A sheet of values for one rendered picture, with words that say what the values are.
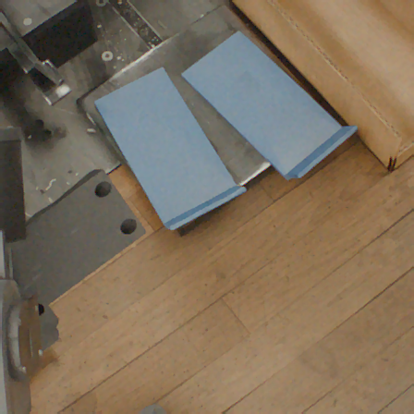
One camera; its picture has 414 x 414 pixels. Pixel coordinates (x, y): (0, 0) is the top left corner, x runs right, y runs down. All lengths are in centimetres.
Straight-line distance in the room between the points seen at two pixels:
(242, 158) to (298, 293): 13
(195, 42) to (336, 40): 13
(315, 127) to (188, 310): 19
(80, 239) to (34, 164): 39
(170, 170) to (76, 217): 35
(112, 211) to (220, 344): 33
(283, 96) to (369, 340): 23
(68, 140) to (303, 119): 21
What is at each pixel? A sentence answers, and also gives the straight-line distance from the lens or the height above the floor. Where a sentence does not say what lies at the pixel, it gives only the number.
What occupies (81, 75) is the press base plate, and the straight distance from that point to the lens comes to 103.
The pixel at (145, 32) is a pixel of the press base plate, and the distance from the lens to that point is 104.
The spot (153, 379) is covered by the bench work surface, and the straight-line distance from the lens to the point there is 91.
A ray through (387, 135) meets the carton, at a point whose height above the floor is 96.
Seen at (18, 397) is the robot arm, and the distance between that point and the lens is 49.
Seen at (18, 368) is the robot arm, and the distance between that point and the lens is 48.
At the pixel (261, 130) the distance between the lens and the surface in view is 96.
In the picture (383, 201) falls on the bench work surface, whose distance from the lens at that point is 96.
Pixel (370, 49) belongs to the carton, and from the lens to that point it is 103.
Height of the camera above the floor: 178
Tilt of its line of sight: 67 degrees down
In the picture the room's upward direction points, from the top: 7 degrees counter-clockwise
